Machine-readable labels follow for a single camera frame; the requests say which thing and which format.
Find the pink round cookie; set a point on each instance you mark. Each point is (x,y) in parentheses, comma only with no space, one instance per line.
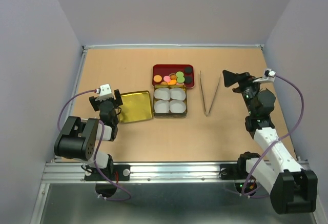
(166,78)

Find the white paper cup back right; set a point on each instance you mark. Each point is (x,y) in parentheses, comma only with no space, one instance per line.
(178,94)

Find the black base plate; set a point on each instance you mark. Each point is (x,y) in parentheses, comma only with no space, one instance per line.
(119,172)
(230,171)

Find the gold square cookie tin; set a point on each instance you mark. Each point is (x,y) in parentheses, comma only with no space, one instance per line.
(170,115)

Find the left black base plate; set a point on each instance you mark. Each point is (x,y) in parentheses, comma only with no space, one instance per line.
(119,172)

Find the white paper cup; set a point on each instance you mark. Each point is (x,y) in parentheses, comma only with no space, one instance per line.
(177,106)
(162,93)
(178,94)
(161,106)

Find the black round cookie upper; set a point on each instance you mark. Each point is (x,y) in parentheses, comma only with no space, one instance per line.
(188,70)

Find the metal tongs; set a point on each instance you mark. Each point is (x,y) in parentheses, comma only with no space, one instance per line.
(208,92)

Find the red rectangular tray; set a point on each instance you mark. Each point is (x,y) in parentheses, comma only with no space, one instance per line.
(168,69)

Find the orange fish-shaped cookie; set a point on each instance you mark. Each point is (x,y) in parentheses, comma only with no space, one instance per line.
(172,82)

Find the black round cookie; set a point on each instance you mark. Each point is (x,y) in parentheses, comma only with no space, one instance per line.
(188,80)
(188,70)

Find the black round cookie lower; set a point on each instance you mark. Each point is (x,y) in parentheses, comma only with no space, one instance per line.
(188,80)

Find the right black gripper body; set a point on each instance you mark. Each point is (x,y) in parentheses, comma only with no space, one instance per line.
(247,87)

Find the aluminium front rail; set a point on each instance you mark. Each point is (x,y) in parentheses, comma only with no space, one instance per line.
(142,173)

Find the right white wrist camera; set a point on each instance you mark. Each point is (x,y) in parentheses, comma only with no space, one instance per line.
(268,77)

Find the gold tin lid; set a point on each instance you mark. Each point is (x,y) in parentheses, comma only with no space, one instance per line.
(136,106)

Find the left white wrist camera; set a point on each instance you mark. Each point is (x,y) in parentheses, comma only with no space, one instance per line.
(104,92)

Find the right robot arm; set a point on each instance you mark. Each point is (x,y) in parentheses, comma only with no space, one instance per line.
(290,187)

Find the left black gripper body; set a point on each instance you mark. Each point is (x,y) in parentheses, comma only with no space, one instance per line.
(117,101)

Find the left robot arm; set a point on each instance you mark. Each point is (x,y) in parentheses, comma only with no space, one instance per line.
(77,138)

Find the white paper cup front right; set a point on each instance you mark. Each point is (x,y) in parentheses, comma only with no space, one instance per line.
(177,106)

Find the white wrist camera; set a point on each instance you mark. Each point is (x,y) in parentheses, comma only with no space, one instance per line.
(104,92)
(268,77)

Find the white paper cup back left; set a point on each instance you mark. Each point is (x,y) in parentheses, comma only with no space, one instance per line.
(162,93)

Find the white paper cup front left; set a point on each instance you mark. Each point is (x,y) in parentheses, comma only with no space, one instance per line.
(161,106)

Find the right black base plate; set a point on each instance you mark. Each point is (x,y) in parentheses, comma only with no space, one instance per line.
(230,171)

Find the green round cookie lower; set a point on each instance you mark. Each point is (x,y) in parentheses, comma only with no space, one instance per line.
(180,80)

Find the green round cookie upper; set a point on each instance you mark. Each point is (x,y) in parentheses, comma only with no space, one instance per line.
(179,74)

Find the orange round cookie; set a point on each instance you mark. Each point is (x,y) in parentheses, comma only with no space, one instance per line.
(157,78)

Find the green round cookie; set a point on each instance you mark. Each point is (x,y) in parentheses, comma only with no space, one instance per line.
(180,80)
(179,74)

